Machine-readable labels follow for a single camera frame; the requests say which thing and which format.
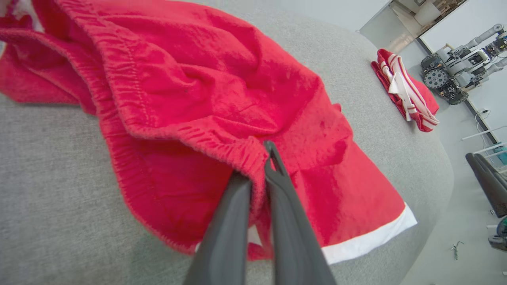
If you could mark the white bin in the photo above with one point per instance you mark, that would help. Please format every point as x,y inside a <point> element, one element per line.
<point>427,12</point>

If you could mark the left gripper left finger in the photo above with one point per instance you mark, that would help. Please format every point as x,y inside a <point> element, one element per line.
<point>225,237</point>

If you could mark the small green floor scrap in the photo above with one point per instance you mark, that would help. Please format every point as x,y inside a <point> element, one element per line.
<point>456,248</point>

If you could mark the red white basketball jersey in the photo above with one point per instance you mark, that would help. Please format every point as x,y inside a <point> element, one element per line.
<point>198,79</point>
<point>425,103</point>

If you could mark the grey fabric sofa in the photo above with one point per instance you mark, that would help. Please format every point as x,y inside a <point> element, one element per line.
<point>39,178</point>

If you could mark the dark floor device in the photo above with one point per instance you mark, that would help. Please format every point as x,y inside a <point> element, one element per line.
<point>500,237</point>

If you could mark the black chair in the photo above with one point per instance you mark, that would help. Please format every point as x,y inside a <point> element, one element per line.
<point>491,186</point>

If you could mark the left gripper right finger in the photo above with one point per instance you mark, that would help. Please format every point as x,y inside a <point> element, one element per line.
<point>293,245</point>

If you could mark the grey wheeled robot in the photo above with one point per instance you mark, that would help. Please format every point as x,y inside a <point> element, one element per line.
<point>435,78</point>

